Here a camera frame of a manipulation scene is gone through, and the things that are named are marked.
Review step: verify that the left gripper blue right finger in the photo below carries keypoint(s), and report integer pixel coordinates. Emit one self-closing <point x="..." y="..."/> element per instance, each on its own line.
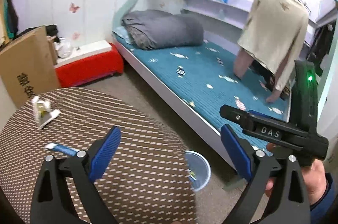
<point x="240" y="152"/>

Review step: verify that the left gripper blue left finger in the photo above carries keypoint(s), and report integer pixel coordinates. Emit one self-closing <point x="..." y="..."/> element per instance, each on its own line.
<point x="101" y="152"/>

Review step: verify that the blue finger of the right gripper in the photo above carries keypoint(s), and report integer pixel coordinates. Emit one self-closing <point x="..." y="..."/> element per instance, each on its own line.
<point x="240" y="117"/>
<point x="265" y="116"/>

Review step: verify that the translucent trash bin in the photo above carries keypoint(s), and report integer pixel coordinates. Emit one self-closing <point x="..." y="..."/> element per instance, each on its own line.
<point x="199" y="170"/>

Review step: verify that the person's right hand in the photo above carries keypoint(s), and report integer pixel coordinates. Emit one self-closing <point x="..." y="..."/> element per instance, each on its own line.
<point x="315" y="181"/>

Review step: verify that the pink hanging garment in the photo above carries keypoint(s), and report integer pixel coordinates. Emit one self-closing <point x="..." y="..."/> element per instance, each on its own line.
<point x="245" y="61"/>

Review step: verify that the teal candy print mattress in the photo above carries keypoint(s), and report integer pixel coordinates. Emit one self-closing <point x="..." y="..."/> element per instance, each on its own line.
<point x="196" y="81"/>

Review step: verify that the beige hanging sweater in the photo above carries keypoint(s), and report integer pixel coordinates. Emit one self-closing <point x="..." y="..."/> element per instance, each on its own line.
<point x="274" y="30"/>

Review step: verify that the red storage bench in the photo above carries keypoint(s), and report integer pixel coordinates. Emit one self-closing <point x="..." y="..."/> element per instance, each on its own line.
<point x="89" y="63"/>

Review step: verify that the white bag on bench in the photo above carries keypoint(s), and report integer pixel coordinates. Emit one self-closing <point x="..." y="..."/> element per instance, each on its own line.
<point x="63" y="48"/>

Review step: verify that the brown cardboard box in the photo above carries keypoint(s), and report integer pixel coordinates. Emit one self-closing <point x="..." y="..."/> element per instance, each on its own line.
<point x="27" y="67"/>

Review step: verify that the grey folded duvet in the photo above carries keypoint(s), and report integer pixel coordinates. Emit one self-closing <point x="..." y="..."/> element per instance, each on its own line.
<point x="155" y="29"/>

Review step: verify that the hanging clothes on rack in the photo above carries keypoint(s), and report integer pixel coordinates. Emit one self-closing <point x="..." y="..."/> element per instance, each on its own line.
<point x="9" y="22"/>

